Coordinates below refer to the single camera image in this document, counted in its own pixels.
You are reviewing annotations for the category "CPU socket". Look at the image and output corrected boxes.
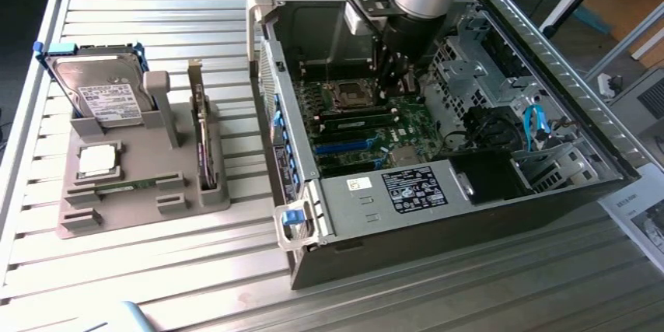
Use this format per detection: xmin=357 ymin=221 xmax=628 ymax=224
xmin=321 ymin=80 xmax=376 ymax=110

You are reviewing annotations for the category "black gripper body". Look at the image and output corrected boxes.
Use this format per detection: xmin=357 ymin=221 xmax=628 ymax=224
xmin=381 ymin=12 xmax=446 ymax=64

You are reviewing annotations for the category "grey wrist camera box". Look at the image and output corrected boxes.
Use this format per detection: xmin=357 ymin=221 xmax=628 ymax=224
xmin=344 ymin=5 xmax=389 ymax=37

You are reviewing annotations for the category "grey metal box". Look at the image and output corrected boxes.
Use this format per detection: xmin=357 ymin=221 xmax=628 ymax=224
xmin=605 ymin=67 xmax=664 ymax=125

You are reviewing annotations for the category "metal disk bay cage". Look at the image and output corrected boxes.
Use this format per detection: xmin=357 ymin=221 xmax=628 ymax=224
xmin=428 ymin=34 xmax=528 ymax=119

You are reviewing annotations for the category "graphics card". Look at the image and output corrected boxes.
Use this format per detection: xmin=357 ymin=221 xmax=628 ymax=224
xmin=185 ymin=58 xmax=220 ymax=194

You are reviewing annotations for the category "open black PC case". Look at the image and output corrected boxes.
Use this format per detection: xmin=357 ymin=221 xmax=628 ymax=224
xmin=245 ymin=0 xmax=642 ymax=291

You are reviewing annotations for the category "blue SATA wire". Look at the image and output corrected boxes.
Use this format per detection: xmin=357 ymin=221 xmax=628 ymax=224
xmin=521 ymin=104 xmax=552 ymax=153

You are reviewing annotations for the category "hard disk in blue caddy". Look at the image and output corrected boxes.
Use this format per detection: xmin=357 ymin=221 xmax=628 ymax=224
xmin=32 ymin=40 xmax=146 ymax=130

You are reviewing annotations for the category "black installed RAM stick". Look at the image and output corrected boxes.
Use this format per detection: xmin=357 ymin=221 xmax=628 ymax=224
xmin=320 ymin=113 xmax=396 ymax=132

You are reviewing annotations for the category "light blue object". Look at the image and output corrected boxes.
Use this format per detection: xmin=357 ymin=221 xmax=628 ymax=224
xmin=50 ymin=300 xmax=152 ymax=332

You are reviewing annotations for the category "silver CPU chip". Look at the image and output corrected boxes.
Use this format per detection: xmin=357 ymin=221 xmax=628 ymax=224
xmin=77 ymin=146 xmax=118 ymax=178

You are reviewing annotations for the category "printed paper sheet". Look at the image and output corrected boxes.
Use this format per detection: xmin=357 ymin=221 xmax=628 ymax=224
xmin=596 ymin=183 xmax=664 ymax=267

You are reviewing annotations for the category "blue expansion slot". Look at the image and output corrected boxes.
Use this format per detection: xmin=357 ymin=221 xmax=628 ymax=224
xmin=313 ymin=138 xmax=377 ymax=156

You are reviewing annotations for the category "green motherboard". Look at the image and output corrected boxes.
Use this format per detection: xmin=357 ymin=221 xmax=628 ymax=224
xmin=292 ymin=73 xmax=446 ymax=178

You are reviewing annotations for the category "grey parts rack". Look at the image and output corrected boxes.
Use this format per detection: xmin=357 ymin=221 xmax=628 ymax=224
xmin=53 ymin=70 xmax=232 ymax=240

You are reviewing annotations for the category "white power strip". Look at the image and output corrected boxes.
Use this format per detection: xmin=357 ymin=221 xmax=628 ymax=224
xmin=596 ymin=72 xmax=624 ymax=99

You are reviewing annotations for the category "grey power supply unit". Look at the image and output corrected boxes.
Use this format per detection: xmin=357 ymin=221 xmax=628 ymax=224
xmin=316 ymin=159 xmax=470 ymax=240

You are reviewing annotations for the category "green RAM stick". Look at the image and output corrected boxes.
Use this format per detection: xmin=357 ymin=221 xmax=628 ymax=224
xmin=94 ymin=178 xmax=160 ymax=195

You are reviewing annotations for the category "white framed wooden desk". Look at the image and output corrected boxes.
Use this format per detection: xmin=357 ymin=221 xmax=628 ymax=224
xmin=537 ymin=0 xmax=664 ymax=61

